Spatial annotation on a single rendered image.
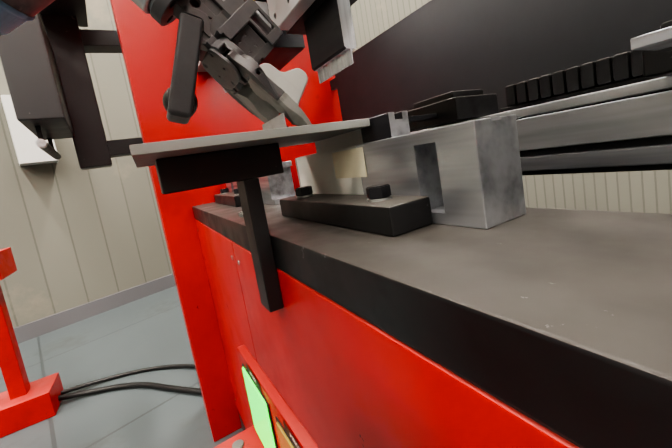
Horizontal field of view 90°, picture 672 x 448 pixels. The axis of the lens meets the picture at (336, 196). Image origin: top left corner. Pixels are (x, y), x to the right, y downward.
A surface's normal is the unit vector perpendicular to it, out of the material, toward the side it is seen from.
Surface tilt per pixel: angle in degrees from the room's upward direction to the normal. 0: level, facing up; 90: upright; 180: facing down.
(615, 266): 0
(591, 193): 90
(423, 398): 90
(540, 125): 90
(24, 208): 90
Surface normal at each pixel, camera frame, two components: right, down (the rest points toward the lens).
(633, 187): -0.71, 0.20
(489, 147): 0.49, 0.01
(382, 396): -0.85, 0.20
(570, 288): -0.17, -0.98
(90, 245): 0.69, -0.04
